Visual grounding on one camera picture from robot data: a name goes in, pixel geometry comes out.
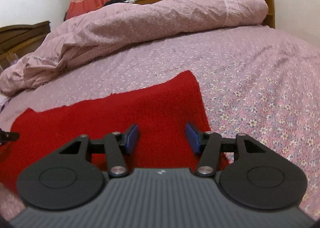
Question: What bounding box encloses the pink floral bed sheet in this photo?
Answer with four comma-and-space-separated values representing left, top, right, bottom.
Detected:
1, 26, 319, 219

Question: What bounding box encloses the black left gripper tip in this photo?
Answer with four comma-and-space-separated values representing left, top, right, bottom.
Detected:
0, 129, 20, 146

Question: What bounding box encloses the red knitted cardigan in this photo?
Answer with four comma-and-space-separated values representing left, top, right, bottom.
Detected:
0, 69, 230, 193

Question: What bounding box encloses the dark wooden footboard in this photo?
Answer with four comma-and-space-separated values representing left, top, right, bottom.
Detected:
1, 21, 50, 72

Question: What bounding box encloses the pink crumpled duvet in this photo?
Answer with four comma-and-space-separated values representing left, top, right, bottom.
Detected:
1, 0, 268, 96

